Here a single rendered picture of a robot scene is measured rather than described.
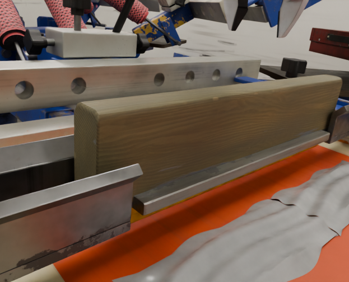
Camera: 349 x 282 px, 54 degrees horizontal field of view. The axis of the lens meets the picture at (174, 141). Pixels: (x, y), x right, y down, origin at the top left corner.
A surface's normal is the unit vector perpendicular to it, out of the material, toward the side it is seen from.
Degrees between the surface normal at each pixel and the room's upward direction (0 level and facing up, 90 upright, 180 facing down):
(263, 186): 0
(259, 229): 33
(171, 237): 0
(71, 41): 90
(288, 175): 0
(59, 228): 90
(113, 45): 90
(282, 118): 90
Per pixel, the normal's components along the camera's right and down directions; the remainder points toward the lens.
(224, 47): -0.73, 0.18
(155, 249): 0.10, -0.93
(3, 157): 0.55, -0.42
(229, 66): 0.67, 0.33
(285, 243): 0.38, -0.58
